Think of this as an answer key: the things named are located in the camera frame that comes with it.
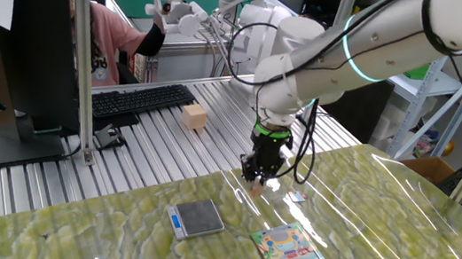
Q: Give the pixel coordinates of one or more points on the small wooden cube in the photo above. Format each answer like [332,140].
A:
[257,189]

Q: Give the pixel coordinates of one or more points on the black phone stand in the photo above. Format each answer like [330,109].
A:
[107,137]

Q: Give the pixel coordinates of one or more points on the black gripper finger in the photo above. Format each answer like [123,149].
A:
[273,173]
[250,168]

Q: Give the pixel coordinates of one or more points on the large wooden block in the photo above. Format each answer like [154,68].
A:
[194,116]

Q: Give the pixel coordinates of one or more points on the black computer case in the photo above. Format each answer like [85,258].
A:
[363,116]

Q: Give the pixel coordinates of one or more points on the black keyboard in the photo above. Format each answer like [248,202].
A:
[142,100]

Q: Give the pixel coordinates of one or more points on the brown cardboard box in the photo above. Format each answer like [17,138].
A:
[428,168]

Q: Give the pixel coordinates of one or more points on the white handheld controller device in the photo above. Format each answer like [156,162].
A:
[187,21]

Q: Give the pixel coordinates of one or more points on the black computer monitor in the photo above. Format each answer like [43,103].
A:
[38,61]

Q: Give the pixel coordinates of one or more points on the silver digital pocket scale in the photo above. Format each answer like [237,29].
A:
[200,217]

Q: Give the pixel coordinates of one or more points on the person in pink shirt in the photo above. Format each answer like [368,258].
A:
[116,37]

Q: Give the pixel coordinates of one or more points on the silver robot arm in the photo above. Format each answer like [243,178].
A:
[382,51]

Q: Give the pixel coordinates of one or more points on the green marble pattern mat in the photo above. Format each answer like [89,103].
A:
[93,237]

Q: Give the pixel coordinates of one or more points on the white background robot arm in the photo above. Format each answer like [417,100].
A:
[253,23]

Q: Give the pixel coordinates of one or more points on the cartoon bus puzzle board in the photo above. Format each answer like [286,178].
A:
[289,251]

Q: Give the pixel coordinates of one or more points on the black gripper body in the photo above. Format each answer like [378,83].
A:
[270,153]

